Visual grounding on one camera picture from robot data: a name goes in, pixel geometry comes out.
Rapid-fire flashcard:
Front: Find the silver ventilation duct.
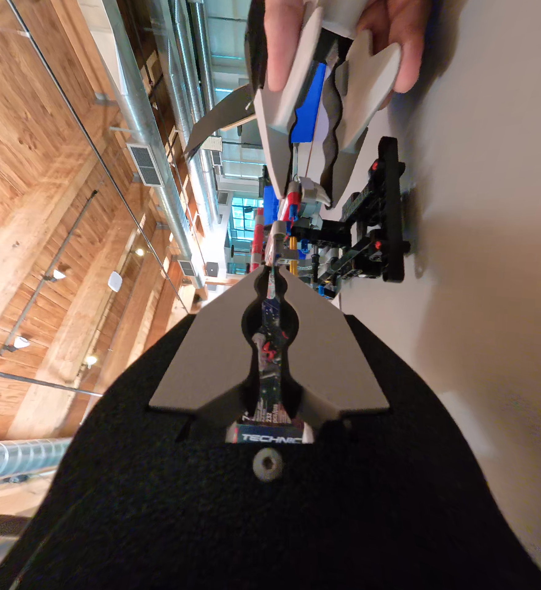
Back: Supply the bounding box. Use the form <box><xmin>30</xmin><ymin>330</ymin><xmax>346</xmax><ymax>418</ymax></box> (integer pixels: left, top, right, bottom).
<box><xmin>0</xmin><ymin>438</ymin><xmax>73</xmax><ymax>482</ymax></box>
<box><xmin>102</xmin><ymin>0</ymin><xmax>206</xmax><ymax>289</ymax></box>

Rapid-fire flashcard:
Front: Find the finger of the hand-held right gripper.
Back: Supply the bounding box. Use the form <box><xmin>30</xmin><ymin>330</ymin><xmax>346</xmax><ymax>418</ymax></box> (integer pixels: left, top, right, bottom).
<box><xmin>253</xmin><ymin>7</ymin><xmax>327</xmax><ymax>200</ymax></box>
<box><xmin>320</xmin><ymin>30</ymin><xmax>403</xmax><ymax>200</ymax></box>

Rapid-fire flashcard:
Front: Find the black toy box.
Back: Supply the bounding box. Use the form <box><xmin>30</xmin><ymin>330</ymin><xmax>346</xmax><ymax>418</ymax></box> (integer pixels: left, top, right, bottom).
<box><xmin>226</xmin><ymin>277</ymin><xmax>315</xmax><ymax>444</ymax></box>

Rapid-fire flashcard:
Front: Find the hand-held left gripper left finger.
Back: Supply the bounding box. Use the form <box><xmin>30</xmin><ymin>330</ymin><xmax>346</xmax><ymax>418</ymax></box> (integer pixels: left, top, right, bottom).
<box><xmin>149</xmin><ymin>265</ymin><xmax>273</xmax><ymax>429</ymax></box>

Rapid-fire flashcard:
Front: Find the small grey toy connector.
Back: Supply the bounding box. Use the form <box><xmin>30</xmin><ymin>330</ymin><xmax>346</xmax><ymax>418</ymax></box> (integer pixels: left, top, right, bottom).
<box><xmin>266</xmin><ymin>221</ymin><xmax>301</xmax><ymax>269</ymax></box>

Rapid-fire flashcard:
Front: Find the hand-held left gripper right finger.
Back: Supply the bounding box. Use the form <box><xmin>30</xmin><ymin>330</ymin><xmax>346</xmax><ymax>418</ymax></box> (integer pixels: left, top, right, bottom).
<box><xmin>277</xmin><ymin>273</ymin><xmax>391</xmax><ymax>430</ymax></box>

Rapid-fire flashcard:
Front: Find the grey red toy vehicle model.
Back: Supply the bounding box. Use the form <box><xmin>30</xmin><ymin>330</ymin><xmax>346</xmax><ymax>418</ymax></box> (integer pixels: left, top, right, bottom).
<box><xmin>251</xmin><ymin>136</ymin><xmax>413</xmax><ymax>301</ymax></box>

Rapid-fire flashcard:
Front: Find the person's right hand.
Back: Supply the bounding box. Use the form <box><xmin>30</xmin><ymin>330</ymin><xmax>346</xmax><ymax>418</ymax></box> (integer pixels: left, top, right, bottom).
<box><xmin>263</xmin><ymin>0</ymin><xmax>427</xmax><ymax>111</ymax></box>

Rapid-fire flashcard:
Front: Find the silver ceiling pipe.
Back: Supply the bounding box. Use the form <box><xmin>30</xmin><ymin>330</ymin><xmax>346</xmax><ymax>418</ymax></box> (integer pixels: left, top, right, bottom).
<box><xmin>167</xmin><ymin>0</ymin><xmax>225</xmax><ymax>222</ymax></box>

